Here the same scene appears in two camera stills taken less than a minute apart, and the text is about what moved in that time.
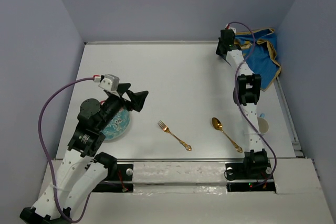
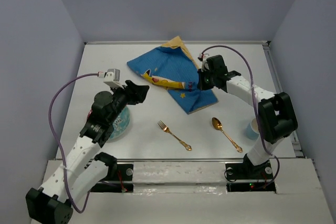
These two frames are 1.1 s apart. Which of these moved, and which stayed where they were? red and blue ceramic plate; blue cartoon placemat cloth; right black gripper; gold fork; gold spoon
Moved: right black gripper; blue cartoon placemat cloth
Stayed: gold fork; gold spoon; red and blue ceramic plate
